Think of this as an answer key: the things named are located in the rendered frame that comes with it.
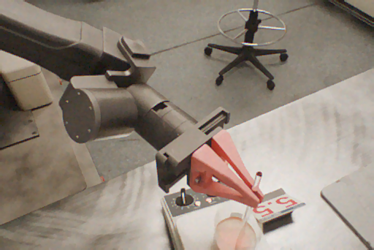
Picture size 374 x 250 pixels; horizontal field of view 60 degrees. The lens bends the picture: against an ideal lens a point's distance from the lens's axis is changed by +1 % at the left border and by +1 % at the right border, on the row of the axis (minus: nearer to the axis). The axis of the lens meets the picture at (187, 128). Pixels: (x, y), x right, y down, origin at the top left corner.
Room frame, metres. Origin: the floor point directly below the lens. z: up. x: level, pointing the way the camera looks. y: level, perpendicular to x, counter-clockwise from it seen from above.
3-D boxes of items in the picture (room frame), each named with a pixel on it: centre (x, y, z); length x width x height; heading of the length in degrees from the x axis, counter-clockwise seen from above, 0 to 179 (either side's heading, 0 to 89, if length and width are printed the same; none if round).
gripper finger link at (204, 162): (0.20, -0.05, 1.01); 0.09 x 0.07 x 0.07; 45
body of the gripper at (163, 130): (0.24, 0.01, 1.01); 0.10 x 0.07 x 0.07; 135
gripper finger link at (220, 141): (0.19, -0.03, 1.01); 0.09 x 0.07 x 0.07; 45
